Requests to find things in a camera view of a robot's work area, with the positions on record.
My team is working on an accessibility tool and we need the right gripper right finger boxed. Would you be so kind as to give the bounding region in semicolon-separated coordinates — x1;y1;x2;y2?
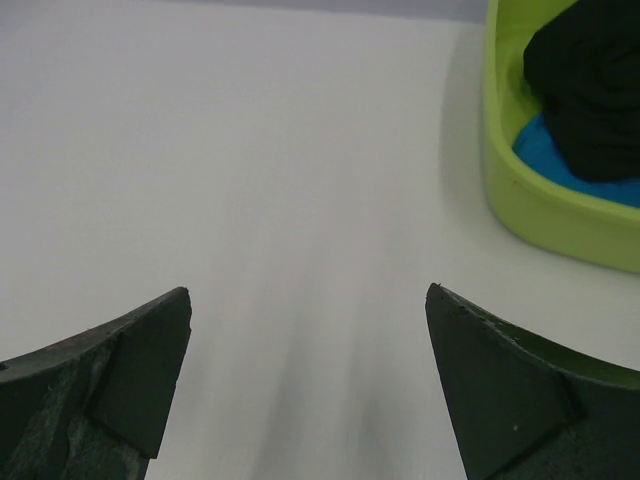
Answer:
425;284;639;479

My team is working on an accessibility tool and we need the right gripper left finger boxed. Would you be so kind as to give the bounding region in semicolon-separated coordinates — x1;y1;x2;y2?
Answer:
1;287;192;479

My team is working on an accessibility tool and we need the lime green plastic basket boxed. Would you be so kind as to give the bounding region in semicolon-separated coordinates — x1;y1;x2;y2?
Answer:
482;0;639;273

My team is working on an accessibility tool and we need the bright blue t-shirt in basket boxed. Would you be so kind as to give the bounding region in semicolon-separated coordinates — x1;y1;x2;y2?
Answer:
512;113;639;208

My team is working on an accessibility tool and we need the black t-shirt in basket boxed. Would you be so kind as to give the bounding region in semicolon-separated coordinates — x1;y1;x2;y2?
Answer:
523;1;639;182

